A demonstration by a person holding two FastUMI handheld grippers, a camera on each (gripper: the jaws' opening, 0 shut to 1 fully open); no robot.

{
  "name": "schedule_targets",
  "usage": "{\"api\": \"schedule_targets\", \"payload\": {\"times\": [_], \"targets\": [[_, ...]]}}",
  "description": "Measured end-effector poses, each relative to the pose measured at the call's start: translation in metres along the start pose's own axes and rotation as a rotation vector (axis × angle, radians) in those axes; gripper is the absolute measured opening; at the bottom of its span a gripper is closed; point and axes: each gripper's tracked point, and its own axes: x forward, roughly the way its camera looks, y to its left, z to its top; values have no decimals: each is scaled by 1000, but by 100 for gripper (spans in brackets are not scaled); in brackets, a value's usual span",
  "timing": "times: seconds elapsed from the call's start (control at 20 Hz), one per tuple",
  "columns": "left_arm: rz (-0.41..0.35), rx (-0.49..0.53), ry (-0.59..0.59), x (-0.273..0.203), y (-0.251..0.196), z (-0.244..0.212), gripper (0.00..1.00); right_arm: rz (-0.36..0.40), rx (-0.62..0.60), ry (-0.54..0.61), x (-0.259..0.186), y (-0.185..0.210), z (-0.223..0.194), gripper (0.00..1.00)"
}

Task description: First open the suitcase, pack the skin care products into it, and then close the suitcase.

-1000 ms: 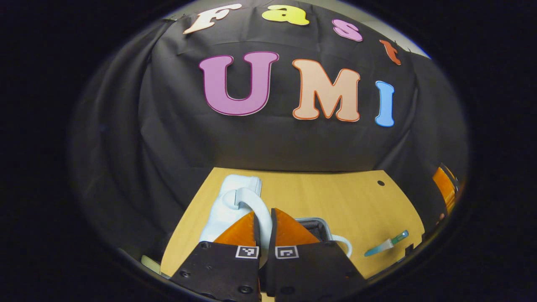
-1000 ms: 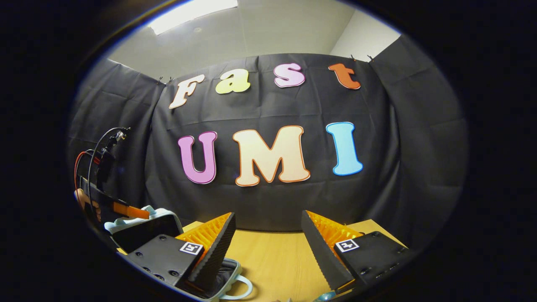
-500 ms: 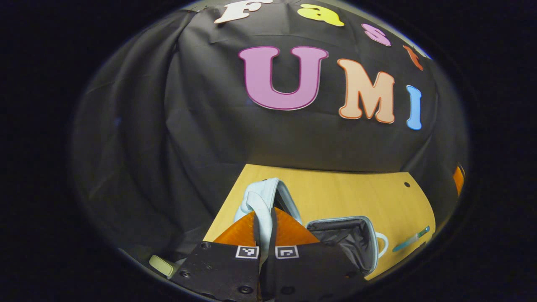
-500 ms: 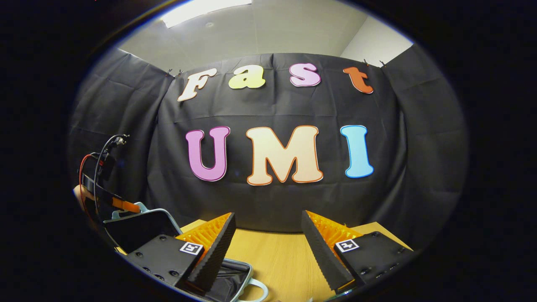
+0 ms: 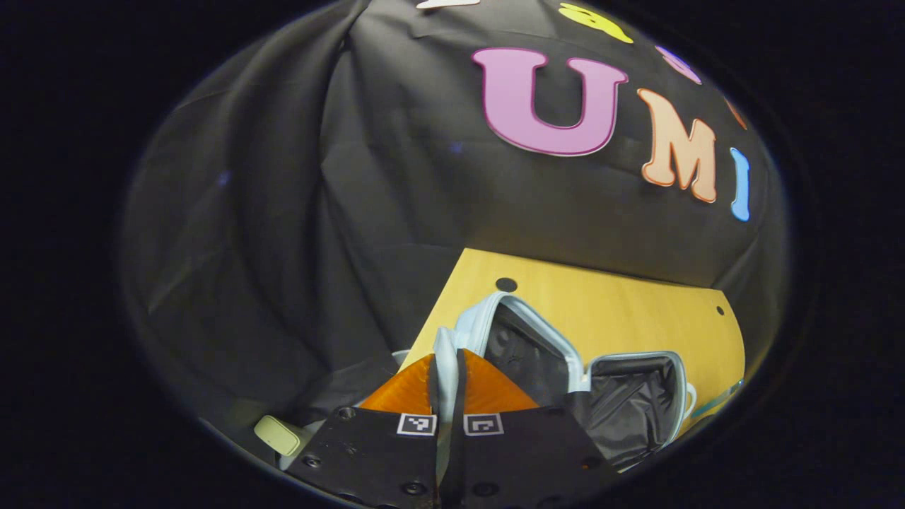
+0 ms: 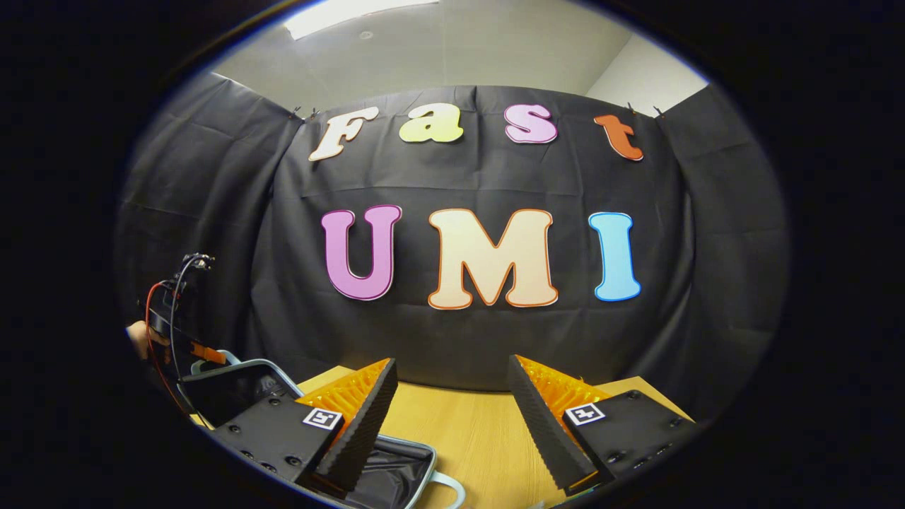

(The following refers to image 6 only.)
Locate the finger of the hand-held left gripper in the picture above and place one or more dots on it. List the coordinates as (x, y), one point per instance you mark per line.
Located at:
(208, 353)

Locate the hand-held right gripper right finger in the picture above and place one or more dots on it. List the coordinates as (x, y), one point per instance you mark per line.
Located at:
(541, 424)

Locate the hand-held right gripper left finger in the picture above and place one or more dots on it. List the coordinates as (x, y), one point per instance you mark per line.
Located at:
(368, 424)

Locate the light blue suitcase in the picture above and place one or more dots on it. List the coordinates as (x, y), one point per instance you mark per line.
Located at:
(226, 392)

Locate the black backdrop cloth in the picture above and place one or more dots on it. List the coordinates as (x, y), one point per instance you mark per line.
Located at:
(452, 339)

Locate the long ceiling light panel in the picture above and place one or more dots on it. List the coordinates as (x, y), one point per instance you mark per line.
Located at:
(353, 14)

